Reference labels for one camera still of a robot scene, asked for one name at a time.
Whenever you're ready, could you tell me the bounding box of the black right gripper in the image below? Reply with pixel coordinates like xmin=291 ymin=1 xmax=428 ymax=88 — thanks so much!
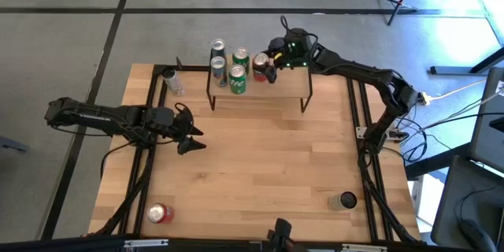
xmin=262 ymin=27 xmax=314 ymax=84

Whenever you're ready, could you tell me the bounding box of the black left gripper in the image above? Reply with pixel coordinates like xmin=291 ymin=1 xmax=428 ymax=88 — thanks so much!
xmin=155 ymin=104 xmax=208 ymax=156

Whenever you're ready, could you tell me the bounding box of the red soda can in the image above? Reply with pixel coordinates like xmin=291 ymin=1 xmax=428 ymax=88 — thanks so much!
xmin=251 ymin=52 xmax=272 ymax=83

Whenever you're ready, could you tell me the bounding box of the green Sprite can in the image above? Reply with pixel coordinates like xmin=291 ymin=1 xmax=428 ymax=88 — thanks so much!
xmin=232 ymin=46 xmax=251 ymax=72
xmin=228 ymin=64 xmax=248 ymax=95

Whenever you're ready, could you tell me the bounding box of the silver blue Red Bull can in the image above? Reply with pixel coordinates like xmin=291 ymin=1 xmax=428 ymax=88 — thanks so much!
xmin=209 ymin=38 xmax=228 ymax=62
xmin=209 ymin=55 xmax=229 ymax=88

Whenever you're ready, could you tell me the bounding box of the cream can with black lid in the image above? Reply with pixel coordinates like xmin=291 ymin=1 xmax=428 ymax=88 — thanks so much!
xmin=327 ymin=191 xmax=358 ymax=212

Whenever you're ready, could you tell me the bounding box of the wooden shelf with black legs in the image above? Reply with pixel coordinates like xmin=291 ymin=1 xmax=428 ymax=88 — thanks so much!
xmin=206 ymin=65 xmax=314 ymax=114

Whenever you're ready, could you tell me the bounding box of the slim white can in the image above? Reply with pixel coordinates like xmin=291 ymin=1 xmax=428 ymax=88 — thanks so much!
xmin=161 ymin=67 xmax=186 ymax=97

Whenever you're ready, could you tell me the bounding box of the red Fanta can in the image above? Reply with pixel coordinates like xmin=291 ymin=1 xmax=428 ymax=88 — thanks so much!
xmin=146 ymin=202 xmax=176 ymax=224

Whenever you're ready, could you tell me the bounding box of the blue grey floor object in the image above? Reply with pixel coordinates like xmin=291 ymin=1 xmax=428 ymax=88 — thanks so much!
xmin=0 ymin=135 xmax=31 ymax=154

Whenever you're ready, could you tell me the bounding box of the black metal stand base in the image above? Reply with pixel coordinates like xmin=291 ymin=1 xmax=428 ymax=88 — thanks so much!
xmin=428 ymin=46 xmax=504 ymax=76

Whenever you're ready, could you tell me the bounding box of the black desk leg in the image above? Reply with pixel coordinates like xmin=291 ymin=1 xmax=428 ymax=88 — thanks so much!
xmin=405 ymin=141 xmax=473 ymax=180

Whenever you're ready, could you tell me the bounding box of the black computer mouse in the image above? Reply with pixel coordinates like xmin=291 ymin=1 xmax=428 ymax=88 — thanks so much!
xmin=458 ymin=218 xmax=497 ymax=252

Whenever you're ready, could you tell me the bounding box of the black cable bundle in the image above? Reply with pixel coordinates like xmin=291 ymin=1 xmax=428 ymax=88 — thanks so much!
xmin=356 ymin=149 xmax=421 ymax=243
xmin=98 ymin=137 xmax=157 ymax=237

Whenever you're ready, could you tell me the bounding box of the black aluminium extrusion frame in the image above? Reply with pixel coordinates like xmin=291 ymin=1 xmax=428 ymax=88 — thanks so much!
xmin=88 ymin=62 xmax=424 ymax=252

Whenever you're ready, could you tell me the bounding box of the silver frame bracket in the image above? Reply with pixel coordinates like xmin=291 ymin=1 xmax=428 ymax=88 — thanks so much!
xmin=123 ymin=238 xmax=169 ymax=249
xmin=341 ymin=243 xmax=389 ymax=252

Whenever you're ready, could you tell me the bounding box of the black table camera mount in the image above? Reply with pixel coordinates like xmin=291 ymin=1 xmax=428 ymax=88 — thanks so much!
xmin=266 ymin=217 xmax=300 ymax=252

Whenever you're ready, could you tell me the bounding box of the white cable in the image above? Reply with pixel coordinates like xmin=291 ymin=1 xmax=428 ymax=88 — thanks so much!
xmin=427 ymin=78 xmax=489 ymax=102

